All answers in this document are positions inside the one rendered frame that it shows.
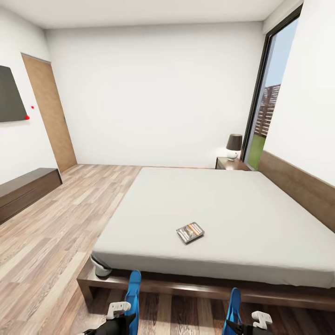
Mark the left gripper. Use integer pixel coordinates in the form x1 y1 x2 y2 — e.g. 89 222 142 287
101 313 136 335

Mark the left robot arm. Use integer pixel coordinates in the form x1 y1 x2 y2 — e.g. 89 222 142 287
79 301 136 335

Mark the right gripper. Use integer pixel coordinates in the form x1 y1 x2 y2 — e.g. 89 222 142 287
226 320 273 335

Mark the sandal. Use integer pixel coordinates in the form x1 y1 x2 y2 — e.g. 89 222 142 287
222 288 241 335
123 270 141 335

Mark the hardback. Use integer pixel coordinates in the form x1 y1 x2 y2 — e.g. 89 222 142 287
176 222 205 243

